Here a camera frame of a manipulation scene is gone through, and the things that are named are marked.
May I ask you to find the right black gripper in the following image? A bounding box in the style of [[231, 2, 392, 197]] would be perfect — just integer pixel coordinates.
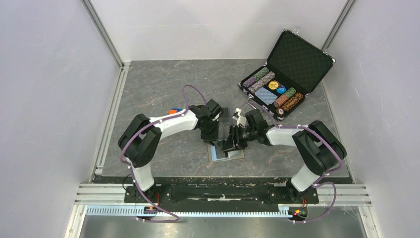
[[221, 124, 257, 152]]

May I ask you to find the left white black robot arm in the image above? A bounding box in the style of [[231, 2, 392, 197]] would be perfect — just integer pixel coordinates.
[[117, 99, 223, 202]]

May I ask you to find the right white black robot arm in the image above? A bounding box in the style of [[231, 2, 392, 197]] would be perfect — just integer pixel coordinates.
[[222, 109, 347, 202]]

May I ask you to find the blue playing card deck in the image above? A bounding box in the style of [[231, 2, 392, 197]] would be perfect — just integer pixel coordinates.
[[255, 87, 278, 105]]

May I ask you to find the orange blue small object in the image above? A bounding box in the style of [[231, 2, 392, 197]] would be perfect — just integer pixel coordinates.
[[169, 108, 183, 115]]

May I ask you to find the purple poker chip row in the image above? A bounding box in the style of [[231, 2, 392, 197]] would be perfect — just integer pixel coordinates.
[[246, 71, 275, 93]]

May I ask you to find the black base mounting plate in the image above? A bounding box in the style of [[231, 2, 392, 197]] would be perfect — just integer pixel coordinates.
[[124, 177, 319, 212]]

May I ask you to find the yellow dealer chip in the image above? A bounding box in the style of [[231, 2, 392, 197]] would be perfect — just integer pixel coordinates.
[[268, 80, 280, 90]]

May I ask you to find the blue dealer chip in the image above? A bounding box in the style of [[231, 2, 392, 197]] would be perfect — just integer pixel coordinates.
[[276, 87, 287, 94]]

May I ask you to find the green poker chip row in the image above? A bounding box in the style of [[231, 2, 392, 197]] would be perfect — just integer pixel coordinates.
[[253, 67, 269, 81]]

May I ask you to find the black poker chip case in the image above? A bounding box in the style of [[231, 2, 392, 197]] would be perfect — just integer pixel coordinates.
[[238, 29, 336, 121]]

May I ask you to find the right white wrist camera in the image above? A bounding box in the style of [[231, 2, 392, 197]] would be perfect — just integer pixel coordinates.
[[232, 108, 247, 127]]

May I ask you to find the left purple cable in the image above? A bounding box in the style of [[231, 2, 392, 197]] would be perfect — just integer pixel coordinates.
[[118, 84, 208, 223]]

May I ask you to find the aluminium frame rail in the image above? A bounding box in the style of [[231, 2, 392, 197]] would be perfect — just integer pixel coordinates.
[[62, 0, 125, 236]]

